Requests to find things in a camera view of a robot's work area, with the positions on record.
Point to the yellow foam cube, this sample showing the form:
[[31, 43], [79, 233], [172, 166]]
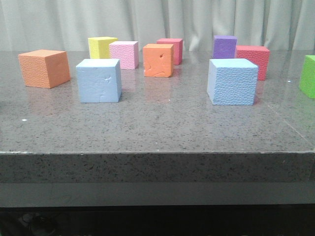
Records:
[[99, 46]]

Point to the large orange foam cube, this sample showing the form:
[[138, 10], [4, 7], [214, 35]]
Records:
[[44, 68]]

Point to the grey curtain backdrop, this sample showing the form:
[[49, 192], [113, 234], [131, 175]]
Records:
[[27, 25]]

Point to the purple foam cube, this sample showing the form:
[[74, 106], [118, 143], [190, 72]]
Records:
[[224, 47]]

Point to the right red foam cube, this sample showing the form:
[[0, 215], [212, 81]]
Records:
[[259, 55]]

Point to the pink foam cube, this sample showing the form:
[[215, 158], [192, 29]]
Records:
[[126, 52]]

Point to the small orange foam cube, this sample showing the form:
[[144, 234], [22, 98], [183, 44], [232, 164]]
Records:
[[158, 60]]

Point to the textured light blue foam cube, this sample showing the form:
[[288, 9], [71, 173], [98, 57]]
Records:
[[232, 81]]

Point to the green foam cube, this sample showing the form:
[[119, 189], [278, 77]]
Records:
[[307, 79]]

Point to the red foam cube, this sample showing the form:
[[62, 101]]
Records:
[[259, 55], [177, 48]]

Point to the smooth light blue foam cube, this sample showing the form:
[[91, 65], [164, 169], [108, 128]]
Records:
[[99, 80]]

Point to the rear red foam cube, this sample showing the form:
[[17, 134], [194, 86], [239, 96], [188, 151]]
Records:
[[177, 48]]

